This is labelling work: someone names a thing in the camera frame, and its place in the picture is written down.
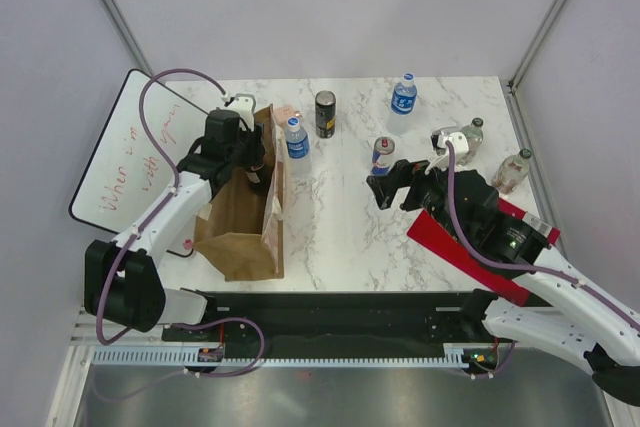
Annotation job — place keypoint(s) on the black Schweppes can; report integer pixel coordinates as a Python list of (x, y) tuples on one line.
[(325, 114)]

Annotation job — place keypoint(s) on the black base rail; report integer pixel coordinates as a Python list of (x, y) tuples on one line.
[(342, 323)]

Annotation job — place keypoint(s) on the white slotted cable duct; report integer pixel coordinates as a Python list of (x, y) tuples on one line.
[(447, 355)]

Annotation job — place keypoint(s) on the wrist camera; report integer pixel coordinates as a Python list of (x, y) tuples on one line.
[(243, 104), (448, 143)]

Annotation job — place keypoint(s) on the tan canvas tote bag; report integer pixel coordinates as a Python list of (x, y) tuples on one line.
[(240, 232)]

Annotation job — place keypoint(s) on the small blue-label water bottle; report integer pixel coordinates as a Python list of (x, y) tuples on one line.
[(298, 147)]

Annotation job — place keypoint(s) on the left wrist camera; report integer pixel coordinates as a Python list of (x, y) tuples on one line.
[(243, 104)]

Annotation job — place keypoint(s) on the glass Coca-Cola bottle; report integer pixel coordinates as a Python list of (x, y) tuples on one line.
[(255, 167)]

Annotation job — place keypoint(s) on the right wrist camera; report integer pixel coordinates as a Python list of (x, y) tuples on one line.
[(448, 143)]

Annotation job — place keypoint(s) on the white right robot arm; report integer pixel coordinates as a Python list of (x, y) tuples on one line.
[(596, 333)]

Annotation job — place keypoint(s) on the large blue-label water bottle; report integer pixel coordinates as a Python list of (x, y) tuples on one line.
[(402, 104)]

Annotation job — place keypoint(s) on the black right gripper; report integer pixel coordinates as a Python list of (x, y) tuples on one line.
[(401, 175)]

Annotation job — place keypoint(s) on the clear glass bottle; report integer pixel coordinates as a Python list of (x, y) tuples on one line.
[(473, 132), (512, 172)]

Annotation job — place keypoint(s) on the white whiteboard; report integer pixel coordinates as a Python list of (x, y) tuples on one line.
[(126, 174)]

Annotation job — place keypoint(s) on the Red Bull can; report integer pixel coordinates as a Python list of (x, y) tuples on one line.
[(382, 155)]

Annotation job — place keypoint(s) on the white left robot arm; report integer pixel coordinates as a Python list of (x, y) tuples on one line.
[(121, 282)]

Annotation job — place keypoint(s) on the pink power cube adapter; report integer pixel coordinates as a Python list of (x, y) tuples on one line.
[(282, 114)]

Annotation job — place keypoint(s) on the red plastic clipboard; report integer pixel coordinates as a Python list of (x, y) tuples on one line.
[(510, 235)]

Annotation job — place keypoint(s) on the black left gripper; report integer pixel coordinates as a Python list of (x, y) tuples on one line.
[(254, 140)]

